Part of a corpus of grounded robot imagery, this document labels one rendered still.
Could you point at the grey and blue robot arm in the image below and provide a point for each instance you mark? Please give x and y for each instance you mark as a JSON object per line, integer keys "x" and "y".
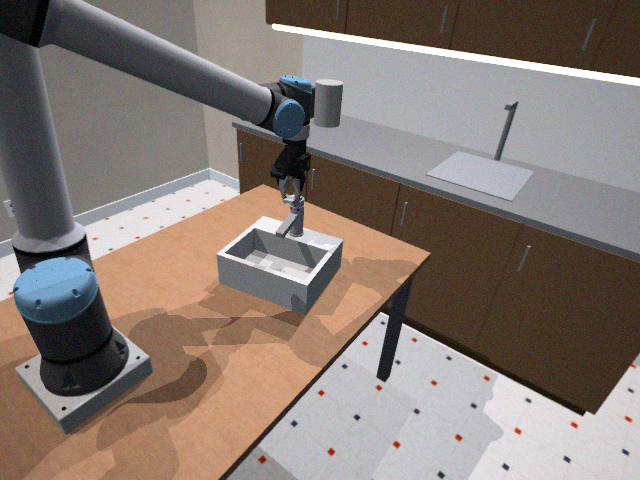
{"x": 58, "y": 299}

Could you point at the grey mixer tap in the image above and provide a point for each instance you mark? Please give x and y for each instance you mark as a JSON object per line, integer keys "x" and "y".
{"x": 294, "y": 221}

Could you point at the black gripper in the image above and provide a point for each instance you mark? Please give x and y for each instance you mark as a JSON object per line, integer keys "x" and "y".
{"x": 299, "y": 167}

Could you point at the grey square sink basin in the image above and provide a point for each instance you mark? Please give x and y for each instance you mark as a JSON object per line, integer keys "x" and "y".
{"x": 290, "y": 272}

